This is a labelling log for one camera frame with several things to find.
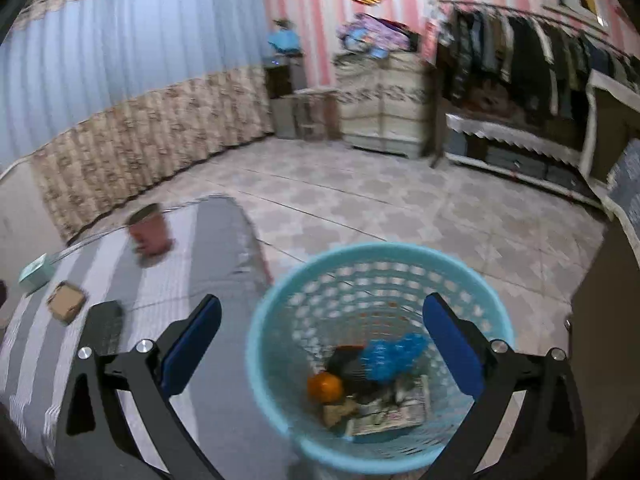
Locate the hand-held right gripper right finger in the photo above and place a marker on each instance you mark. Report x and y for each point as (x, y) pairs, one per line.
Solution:
(452, 345)

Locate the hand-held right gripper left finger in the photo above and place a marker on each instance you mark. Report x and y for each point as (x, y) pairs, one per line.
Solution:
(192, 345)

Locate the bright blue plastic wrapper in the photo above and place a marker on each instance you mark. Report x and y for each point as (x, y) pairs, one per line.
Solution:
(392, 355)

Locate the light blue plastic basket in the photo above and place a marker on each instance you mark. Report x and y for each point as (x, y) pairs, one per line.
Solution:
(280, 360)

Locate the printed paper package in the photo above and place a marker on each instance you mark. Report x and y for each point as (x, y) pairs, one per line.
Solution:
(395, 415)

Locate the orange fruit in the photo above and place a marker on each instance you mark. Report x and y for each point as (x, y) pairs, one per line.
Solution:
(325, 387)

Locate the striped grey table cloth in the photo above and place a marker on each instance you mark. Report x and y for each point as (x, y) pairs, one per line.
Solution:
(200, 260)

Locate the black remote control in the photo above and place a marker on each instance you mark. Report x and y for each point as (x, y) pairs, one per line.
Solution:
(104, 327)

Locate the pink cup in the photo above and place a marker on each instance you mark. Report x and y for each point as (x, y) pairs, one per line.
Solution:
(150, 235)

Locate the small cardboard box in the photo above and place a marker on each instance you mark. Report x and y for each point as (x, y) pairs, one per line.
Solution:
(66, 302)

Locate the brown wooden cabinet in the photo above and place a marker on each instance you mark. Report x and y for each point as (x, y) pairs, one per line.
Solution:
(612, 335)

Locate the teal small box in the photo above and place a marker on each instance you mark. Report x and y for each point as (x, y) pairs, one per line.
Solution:
(35, 274)

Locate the low bench with lace cloth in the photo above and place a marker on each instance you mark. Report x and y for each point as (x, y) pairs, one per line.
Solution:
(510, 150)

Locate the blue fringed cloth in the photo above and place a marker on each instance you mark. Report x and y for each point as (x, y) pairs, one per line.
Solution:
(627, 180)

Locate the cabinet with patterned cloth cover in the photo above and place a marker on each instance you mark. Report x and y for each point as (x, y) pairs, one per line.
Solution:
(385, 105)

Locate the white metal chair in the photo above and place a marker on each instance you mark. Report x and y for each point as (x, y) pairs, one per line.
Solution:
(315, 115)

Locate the blue and floral curtain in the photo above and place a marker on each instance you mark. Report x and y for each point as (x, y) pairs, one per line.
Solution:
(125, 85)

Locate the beige framed board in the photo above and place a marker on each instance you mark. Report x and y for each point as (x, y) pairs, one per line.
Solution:
(607, 125)

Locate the rack of hanging clothes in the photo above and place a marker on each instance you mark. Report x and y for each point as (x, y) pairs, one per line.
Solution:
(525, 60)

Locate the red hanging bag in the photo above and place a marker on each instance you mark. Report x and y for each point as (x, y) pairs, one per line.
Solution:
(431, 40)

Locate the pile of colourful bedding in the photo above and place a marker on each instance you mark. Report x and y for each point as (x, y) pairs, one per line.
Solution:
(375, 35)

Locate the blue cloth bundle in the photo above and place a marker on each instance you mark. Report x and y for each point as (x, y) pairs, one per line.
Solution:
(285, 37)

